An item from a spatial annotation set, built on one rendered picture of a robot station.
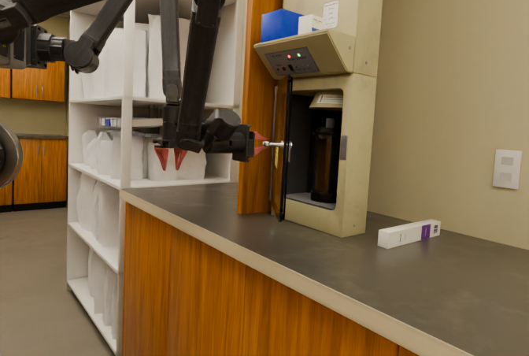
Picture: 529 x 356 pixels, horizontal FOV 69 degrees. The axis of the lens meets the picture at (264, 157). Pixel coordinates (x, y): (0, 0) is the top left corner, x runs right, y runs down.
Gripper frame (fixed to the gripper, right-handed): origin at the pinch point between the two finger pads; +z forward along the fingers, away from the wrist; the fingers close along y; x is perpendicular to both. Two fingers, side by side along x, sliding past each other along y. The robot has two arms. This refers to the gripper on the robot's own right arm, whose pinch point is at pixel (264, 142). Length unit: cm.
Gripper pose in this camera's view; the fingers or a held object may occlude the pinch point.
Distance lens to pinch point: 112.9
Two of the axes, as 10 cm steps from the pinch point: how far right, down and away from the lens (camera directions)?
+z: 7.7, -0.1, 6.3
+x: -6.3, -1.0, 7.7
